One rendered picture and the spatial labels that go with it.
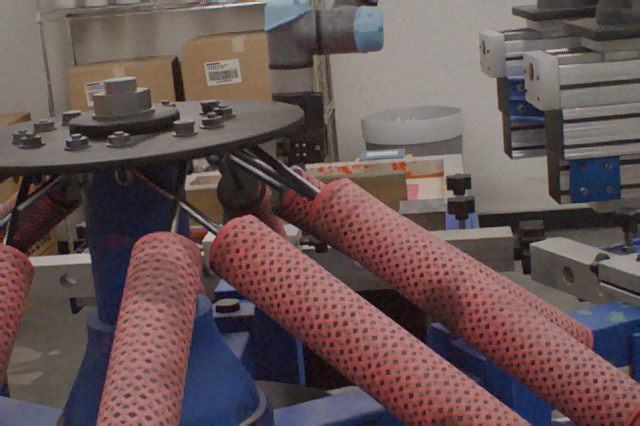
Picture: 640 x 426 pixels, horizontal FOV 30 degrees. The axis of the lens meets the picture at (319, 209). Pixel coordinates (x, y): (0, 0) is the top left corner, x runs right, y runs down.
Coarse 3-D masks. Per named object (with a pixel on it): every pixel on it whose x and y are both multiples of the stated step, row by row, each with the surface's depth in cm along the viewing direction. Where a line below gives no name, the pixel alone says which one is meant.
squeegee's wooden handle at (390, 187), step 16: (320, 176) 200; (336, 176) 199; (352, 176) 198; (368, 176) 198; (384, 176) 198; (400, 176) 197; (192, 192) 201; (208, 192) 200; (368, 192) 198; (384, 192) 198; (400, 192) 198; (208, 208) 201; (192, 224) 202
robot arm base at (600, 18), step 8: (600, 0) 205; (608, 0) 202; (616, 0) 201; (624, 0) 201; (632, 0) 199; (600, 8) 204; (608, 8) 202; (616, 8) 202; (624, 8) 201; (632, 8) 199; (600, 16) 204; (608, 16) 202; (616, 16) 201; (624, 16) 200; (632, 16) 199; (624, 24) 200
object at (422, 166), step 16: (368, 160) 244; (384, 160) 242; (400, 160) 241; (416, 160) 239; (432, 160) 239; (448, 160) 236; (192, 176) 244; (208, 176) 244; (416, 176) 240; (432, 176) 240; (448, 192) 208; (352, 288) 168; (368, 288) 168; (384, 288) 168; (80, 304) 173
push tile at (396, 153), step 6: (384, 150) 265; (390, 150) 264; (396, 150) 263; (402, 150) 263; (360, 156) 260; (366, 156) 259; (372, 156) 259; (378, 156) 258; (384, 156) 258; (390, 156) 257; (396, 156) 256; (402, 156) 256
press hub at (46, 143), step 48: (96, 96) 96; (144, 96) 97; (0, 144) 96; (48, 144) 93; (96, 144) 91; (144, 144) 89; (192, 144) 87; (240, 144) 87; (96, 192) 95; (144, 192) 95; (96, 240) 97; (96, 288) 99; (96, 336) 98; (192, 336) 98; (96, 384) 98; (192, 384) 97; (240, 384) 100; (288, 384) 120
